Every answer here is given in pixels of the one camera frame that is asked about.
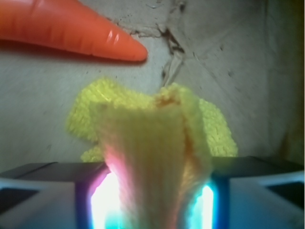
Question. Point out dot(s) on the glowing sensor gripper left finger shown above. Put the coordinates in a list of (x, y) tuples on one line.
[(59, 196)]

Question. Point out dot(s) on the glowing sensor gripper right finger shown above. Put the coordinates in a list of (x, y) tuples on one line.
[(251, 193)]

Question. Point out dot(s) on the yellow knitted cloth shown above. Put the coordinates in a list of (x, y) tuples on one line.
[(159, 146)]

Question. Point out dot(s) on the brown paper bag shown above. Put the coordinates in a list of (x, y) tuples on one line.
[(244, 56)]

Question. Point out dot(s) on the orange toy carrot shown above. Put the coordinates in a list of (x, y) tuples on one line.
[(67, 25)]

